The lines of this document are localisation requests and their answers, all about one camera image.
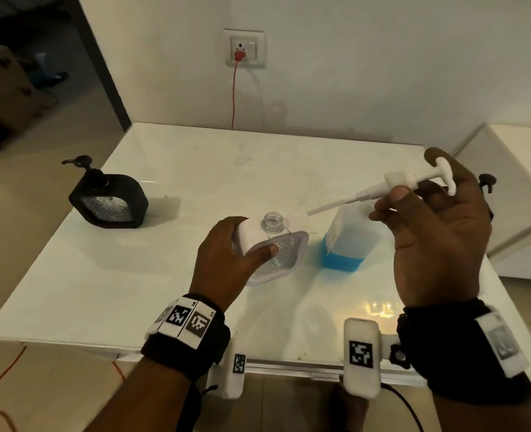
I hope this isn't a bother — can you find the black right wristband with markers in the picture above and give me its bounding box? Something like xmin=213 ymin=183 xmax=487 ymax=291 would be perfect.
xmin=397 ymin=299 xmax=531 ymax=406

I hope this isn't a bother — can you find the person's left hand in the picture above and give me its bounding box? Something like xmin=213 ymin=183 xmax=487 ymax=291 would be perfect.
xmin=190 ymin=217 xmax=279 ymax=312

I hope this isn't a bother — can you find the clear white soap dispenser bottle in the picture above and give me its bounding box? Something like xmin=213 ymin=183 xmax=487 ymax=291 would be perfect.
xmin=231 ymin=212 xmax=310 ymax=287

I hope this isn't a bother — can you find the red power cable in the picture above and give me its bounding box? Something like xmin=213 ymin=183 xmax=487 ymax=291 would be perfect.
xmin=231 ymin=60 xmax=239 ymax=130

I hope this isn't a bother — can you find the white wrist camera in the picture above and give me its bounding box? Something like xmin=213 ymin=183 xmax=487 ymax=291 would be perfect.
xmin=343 ymin=317 xmax=411 ymax=400
xmin=206 ymin=341 xmax=248 ymax=400

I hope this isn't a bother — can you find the orange floor cable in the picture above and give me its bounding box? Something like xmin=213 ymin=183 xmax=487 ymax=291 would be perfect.
xmin=0 ymin=338 xmax=28 ymax=432

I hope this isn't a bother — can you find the dark shoe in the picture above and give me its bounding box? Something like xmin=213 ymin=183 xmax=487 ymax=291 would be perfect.
xmin=27 ymin=69 xmax=71 ymax=90

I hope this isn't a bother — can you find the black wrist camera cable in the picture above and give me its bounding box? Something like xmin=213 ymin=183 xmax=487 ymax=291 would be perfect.
xmin=187 ymin=384 xmax=219 ymax=432
xmin=381 ymin=382 xmax=424 ymax=432

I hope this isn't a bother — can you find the black pump dispenser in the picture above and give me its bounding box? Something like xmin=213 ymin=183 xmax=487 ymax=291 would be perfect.
xmin=478 ymin=173 xmax=497 ymax=221

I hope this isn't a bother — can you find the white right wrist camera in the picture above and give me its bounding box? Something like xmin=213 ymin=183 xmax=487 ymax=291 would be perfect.
xmin=343 ymin=317 xmax=411 ymax=400

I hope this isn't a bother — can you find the black wristband with markers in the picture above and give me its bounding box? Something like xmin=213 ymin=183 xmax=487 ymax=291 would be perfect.
xmin=140 ymin=294 xmax=231 ymax=384
xmin=397 ymin=299 xmax=531 ymax=406

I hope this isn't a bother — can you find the black soap dispenser bottle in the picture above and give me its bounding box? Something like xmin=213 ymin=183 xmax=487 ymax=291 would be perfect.
xmin=61 ymin=155 xmax=149 ymax=229

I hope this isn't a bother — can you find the person's right forearm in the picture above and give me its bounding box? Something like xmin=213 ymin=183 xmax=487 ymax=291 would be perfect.
xmin=431 ymin=390 xmax=531 ymax=432

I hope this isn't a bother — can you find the white side cabinet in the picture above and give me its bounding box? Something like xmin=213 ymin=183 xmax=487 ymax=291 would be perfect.
xmin=451 ymin=123 xmax=531 ymax=282

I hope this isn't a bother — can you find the black left wristband with markers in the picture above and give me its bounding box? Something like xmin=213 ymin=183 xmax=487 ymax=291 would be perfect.
xmin=140 ymin=294 xmax=231 ymax=384

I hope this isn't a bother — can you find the person's left forearm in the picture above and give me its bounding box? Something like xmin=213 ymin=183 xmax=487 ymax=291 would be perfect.
xmin=84 ymin=357 xmax=192 ymax=432

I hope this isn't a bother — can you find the person's right hand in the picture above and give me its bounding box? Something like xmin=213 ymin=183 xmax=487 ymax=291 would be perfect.
xmin=368 ymin=147 xmax=492 ymax=308

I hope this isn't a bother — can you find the cardboard box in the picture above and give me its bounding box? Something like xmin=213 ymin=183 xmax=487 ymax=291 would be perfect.
xmin=0 ymin=42 xmax=52 ymax=132

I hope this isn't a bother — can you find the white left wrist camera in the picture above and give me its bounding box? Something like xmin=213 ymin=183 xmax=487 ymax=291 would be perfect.
xmin=206 ymin=341 xmax=248 ymax=400

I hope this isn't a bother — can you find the white wall socket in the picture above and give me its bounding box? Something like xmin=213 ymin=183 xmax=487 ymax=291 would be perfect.
xmin=223 ymin=29 xmax=267 ymax=69

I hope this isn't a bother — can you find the blue liquid refill bottle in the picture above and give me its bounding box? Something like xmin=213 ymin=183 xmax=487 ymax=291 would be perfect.
xmin=321 ymin=200 xmax=384 ymax=273

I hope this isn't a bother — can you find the white pump head with tube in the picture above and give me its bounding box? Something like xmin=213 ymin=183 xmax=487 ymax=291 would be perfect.
xmin=306 ymin=157 xmax=457 ymax=217

